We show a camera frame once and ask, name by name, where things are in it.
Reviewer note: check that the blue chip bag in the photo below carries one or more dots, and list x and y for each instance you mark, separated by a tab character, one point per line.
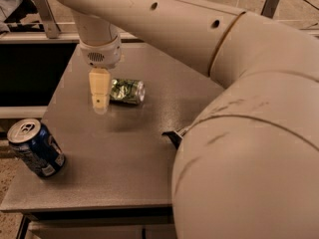
176	136

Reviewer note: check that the left metal bracket post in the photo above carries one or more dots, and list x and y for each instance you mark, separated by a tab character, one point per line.
50	26

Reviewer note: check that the blue soda can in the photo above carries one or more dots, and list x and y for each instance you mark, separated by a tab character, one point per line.
32	142

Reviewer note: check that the metal rail behind table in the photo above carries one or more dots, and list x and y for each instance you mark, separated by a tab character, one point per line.
37	38

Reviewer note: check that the green soda can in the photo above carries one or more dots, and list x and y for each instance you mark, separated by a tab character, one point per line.
128	91

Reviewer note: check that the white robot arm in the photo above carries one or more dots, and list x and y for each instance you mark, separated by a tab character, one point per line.
248	167

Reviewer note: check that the metal bracket post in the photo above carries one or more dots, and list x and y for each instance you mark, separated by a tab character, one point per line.
50	26
269	8

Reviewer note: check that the right metal bracket post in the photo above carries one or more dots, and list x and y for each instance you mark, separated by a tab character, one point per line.
269	8

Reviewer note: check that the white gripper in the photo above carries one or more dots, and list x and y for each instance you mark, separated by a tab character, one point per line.
101	56

